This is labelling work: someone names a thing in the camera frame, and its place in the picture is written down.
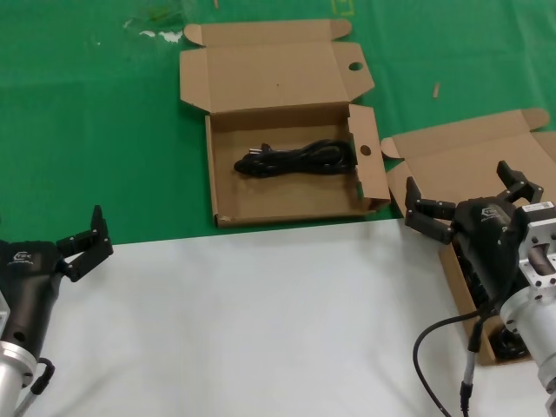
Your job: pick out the green table mat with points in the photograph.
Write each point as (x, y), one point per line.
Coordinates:
(87, 108)

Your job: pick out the small wooden stick scrap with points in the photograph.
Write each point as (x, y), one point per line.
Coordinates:
(436, 90)

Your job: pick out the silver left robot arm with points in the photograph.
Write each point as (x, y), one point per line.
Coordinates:
(11, 373)

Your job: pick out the cardboard box with tabbed lid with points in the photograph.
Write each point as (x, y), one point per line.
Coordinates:
(456, 165)

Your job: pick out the open flat cardboard box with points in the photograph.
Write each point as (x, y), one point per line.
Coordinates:
(269, 74)

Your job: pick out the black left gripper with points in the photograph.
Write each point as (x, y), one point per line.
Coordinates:
(26, 278)

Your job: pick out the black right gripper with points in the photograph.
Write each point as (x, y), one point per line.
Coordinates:
(491, 239)

